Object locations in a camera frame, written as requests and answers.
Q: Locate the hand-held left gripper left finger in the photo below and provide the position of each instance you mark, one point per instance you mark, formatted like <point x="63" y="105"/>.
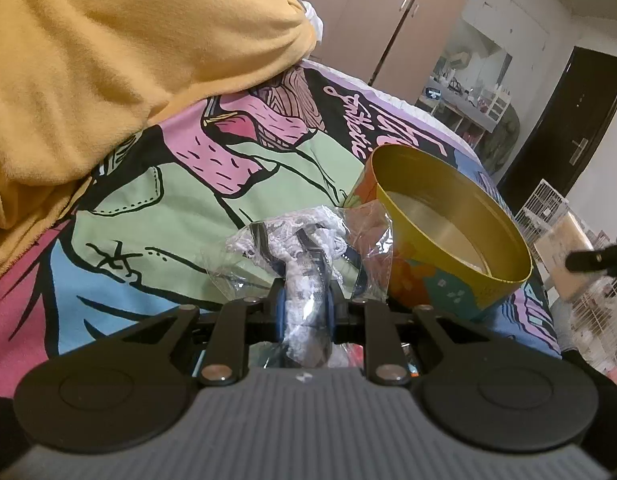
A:
<point x="281" y="321"/>

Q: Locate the black door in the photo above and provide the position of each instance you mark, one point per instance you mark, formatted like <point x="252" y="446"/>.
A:
<point x="563" y="125"/>

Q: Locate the green cloth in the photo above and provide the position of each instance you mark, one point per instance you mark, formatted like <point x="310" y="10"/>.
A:
<point x="503" y="132"/>

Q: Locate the beige box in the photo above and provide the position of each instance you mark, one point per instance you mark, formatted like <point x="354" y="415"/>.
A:
<point x="563" y="255"/>

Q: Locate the round floral tin container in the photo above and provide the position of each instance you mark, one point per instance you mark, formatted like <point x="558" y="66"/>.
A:
<point x="438" y="285"/>

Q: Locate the printed cartoon blanket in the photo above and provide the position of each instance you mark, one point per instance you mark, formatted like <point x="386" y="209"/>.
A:
<point x="153" y="200"/>

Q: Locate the yellow fleece blanket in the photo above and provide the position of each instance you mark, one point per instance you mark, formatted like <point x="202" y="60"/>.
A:
<point x="113" y="50"/>

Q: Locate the clear bag with white lace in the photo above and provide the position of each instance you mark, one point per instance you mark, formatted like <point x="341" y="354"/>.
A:
<point x="304" y="280"/>

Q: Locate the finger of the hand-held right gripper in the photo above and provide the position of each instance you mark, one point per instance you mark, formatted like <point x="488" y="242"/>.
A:
<point x="593" y="258"/>

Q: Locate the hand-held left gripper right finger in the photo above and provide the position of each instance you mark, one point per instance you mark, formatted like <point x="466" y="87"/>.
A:
<point x="330" y="312"/>

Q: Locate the brown wardrobe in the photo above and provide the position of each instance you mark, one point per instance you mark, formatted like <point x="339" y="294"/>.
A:
<point x="388" y="20"/>

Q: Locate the white cloth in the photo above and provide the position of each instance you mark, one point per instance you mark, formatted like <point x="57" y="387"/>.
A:
<point x="313" y="12"/>

